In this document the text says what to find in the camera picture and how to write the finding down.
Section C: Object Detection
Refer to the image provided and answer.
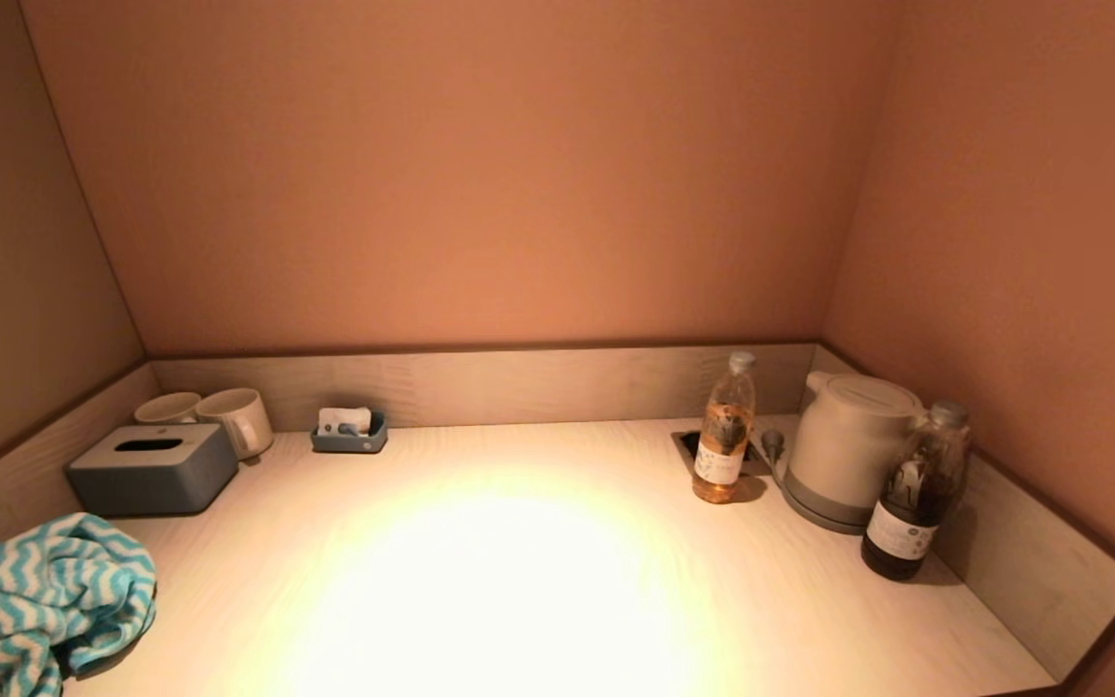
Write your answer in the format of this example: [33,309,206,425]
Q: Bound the teal white zigzag towel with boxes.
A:
[0,512,159,697]

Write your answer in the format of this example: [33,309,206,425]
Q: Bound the recessed power socket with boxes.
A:
[670,429,770,480]

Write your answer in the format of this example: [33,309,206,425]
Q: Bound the orange drink plastic bottle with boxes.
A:
[691,350,757,505]

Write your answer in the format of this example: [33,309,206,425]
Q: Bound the white sachet packets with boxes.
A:
[318,407,373,437]

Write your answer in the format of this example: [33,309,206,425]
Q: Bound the small grey tray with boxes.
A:
[312,412,389,455]

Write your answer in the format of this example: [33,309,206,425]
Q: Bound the grey kettle base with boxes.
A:
[779,472,870,536]

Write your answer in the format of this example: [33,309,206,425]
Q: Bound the white electric kettle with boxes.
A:
[785,371,929,527]

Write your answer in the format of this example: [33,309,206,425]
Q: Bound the dark drink plastic bottle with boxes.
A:
[859,400,972,583]

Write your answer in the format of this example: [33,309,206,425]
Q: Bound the grey tissue box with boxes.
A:
[66,423,240,517]

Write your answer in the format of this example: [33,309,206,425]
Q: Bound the white mug with handle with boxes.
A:
[196,387,275,461]

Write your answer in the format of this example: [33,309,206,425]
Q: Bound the white mug without visible handle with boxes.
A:
[134,391,204,426]

